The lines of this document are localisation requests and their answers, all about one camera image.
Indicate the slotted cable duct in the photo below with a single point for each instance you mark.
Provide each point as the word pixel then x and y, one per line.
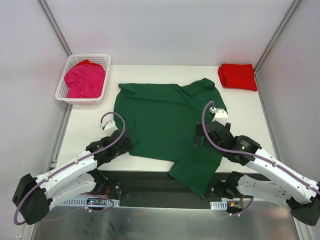
pixel 86 201
pixel 219 205

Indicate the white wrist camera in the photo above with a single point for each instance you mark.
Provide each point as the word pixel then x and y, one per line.
pixel 218 113
pixel 109 125

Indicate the right aluminium corner post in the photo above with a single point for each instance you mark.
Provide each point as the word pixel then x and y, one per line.
pixel 278 31

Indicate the green t-shirt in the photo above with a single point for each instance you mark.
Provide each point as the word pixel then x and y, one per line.
pixel 161 121

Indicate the left aluminium corner post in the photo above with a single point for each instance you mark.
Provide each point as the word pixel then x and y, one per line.
pixel 54 26

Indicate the folded red t-shirt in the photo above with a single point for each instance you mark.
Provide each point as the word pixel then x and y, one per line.
pixel 237 76

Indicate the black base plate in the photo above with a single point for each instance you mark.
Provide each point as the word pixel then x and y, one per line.
pixel 147 189

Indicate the right slotted cable duct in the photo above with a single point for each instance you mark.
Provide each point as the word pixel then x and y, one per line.
pixel 219 205

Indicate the pink t-shirt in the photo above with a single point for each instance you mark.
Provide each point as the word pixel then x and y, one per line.
pixel 85 80

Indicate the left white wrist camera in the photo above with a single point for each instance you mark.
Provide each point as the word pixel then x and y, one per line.
pixel 109 125

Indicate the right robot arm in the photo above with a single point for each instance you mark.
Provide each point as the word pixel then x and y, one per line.
pixel 248 153

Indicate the aluminium corner post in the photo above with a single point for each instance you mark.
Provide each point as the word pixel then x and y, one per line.
pixel 54 26
pixel 278 31

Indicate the aluminium rail front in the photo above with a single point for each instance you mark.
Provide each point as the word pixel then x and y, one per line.
pixel 59 189

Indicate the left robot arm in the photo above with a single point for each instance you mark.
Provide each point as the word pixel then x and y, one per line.
pixel 36 196

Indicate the left slotted cable duct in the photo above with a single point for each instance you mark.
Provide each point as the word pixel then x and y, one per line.
pixel 86 201

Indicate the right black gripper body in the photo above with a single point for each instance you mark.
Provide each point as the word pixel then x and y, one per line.
pixel 200 135

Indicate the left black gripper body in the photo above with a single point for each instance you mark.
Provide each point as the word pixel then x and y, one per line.
pixel 124 144

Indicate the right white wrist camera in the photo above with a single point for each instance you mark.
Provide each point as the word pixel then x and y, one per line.
pixel 218 113

